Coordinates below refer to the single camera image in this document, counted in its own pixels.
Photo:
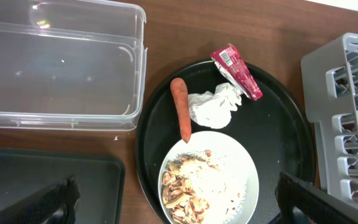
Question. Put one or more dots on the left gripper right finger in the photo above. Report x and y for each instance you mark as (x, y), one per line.
(301, 202)

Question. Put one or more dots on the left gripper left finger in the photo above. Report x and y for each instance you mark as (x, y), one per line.
(54, 204)

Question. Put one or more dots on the white tissue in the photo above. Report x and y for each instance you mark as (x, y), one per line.
(213, 110)

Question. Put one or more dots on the grey dishwasher rack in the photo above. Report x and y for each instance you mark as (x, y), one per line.
(330, 85)

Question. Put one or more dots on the black rectangular tray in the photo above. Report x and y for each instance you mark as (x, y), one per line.
(100, 179)

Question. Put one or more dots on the round black tray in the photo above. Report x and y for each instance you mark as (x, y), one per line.
(273, 130)

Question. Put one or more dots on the white plate with food scraps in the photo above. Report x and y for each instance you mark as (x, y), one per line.
(209, 179)

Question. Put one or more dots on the clear plastic bin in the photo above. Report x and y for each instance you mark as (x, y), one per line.
(71, 64)

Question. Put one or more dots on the red snack wrapper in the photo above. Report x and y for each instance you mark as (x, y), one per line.
(233, 68)

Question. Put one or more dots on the orange carrot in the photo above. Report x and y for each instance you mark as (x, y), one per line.
(180, 96)

